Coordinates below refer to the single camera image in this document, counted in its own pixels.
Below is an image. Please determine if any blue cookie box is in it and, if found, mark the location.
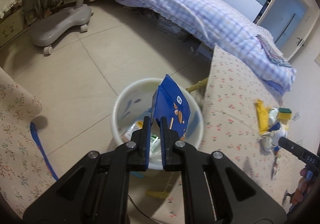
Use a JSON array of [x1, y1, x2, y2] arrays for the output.
[[151, 74, 191, 140]]

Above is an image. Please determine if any yellow snack bag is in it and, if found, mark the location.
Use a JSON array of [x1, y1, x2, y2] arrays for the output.
[[255, 99, 270, 135]]

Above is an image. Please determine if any white trash bin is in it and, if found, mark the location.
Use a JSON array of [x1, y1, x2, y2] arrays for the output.
[[111, 77, 205, 171]]

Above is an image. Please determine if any person's hand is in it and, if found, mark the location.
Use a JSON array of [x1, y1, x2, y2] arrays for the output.
[[291, 167, 316, 206]]

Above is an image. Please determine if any small blue carton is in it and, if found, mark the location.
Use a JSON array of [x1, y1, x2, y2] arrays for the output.
[[268, 122, 281, 132]]

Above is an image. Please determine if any yellow green sponge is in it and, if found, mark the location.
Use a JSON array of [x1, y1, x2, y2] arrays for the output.
[[277, 107, 292, 121]]

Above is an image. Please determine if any folded plaid cloth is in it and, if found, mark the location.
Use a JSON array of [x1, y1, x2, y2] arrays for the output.
[[255, 34, 292, 68]]

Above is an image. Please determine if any blue plaid quilt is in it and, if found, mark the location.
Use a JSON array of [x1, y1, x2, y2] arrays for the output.
[[116, 0, 297, 94]]

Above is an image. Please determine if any floral print cloth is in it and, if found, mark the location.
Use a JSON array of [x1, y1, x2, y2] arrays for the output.
[[0, 70, 55, 218]]

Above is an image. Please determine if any blue strap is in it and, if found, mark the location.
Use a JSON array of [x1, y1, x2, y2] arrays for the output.
[[30, 122, 60, 182]]

